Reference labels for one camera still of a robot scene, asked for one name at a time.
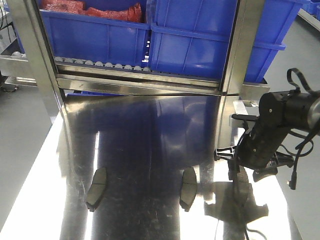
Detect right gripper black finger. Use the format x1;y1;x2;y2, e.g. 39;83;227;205
214;146;237;161
252;167;278;182

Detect stainless steel roller rack frame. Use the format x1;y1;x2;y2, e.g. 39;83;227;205
0;0;269;120

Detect grey brake pad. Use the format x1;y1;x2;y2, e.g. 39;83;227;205
85;167;108;212
233;166;250;206
179;167;198;212

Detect right blue plastic crate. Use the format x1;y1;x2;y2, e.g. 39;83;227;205
146;0;306;83

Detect red mesh bags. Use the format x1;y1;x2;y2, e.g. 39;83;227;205
40;0;143;23

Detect blue plastic crate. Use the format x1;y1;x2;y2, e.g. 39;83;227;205
146;0;306;83
14;0;152;68

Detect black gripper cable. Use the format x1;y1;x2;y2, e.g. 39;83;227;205
274;67;320;191

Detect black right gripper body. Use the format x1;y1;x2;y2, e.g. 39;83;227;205
237;92;290;169

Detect left blue plastic crate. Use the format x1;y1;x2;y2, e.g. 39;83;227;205
14;0;152;68

